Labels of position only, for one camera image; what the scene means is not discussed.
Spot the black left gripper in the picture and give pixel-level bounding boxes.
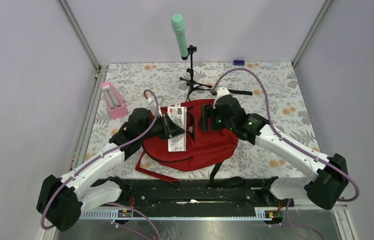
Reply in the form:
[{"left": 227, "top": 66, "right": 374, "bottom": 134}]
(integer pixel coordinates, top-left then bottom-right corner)
[{"left": 139, "top": 111, "right": 185, "bottom": 141}]

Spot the clear plastic pouch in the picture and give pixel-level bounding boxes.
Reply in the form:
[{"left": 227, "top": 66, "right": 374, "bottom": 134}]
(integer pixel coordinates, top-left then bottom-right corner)
[{"left": 167, "top": 105, "right": 187, "bottom": 152}]

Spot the red student backpack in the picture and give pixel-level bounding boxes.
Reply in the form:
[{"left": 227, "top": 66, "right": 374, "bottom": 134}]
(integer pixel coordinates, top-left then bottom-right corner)
[{"left": 141, "top": 98, "right": 246, "bottom": 188}]

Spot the pink capped marker set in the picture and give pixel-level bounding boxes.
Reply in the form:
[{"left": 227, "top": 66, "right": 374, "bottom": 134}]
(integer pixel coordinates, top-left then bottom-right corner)
[{"left": 187, "top": 125, "right": 195, "bottom": 135}]

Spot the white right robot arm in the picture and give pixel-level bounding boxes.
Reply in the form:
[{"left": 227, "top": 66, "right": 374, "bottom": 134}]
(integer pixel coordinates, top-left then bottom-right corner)
[{"left": 200, "top": 94, "right": 351, "bottom": 210}]

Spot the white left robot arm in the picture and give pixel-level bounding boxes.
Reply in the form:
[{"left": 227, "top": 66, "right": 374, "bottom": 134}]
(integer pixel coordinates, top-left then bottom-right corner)
[{"left": 36, "top": 108, "right": 186, "bottom": 232}]

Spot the small blue block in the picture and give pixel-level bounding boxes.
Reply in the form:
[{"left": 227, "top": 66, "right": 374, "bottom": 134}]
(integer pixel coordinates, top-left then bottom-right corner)
[{"left": 233, "top": 60, "right": 245, "bottom": 66}]

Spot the pink metronome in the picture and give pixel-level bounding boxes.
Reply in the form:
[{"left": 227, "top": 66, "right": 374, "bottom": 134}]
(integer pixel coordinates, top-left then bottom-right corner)
[{"left": 101, "top": 81, "right": 130, "bottom": 120}]

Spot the black mini tripod stand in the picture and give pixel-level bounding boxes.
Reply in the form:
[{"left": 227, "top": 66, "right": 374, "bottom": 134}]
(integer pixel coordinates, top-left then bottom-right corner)
[{"left": 179, "top": 45, "right": 213, "bottom": 102}]

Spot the mint green microphone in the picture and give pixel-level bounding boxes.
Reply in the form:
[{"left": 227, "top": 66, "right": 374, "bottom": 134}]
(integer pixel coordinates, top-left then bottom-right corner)
[{"left": 171, "top": 13, "right": 189, "bottom": 60}]

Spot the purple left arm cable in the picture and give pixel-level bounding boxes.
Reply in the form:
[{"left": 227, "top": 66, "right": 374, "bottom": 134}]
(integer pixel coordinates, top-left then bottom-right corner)
[{"left": 40, "top": 89, "right": 163, "bottom": 240}]

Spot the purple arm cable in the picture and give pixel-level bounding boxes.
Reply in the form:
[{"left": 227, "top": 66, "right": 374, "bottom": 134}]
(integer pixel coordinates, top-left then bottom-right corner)
[
  {"left": 40, "top": 89, "right": 163, "bottom": 240},
  {"left": 211, "top": 67, "right": 361, "bottom": 240}
]

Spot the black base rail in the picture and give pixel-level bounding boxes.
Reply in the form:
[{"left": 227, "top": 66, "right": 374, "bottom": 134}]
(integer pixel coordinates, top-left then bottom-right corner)
[{"left": 93, "top": 177, "right": 295, "bottom": 219}]

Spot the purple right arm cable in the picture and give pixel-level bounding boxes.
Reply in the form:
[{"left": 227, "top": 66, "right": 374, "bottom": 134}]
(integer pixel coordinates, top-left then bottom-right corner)
[{"left": 211, "top": 67, "right": 361, "bottom": 240}]

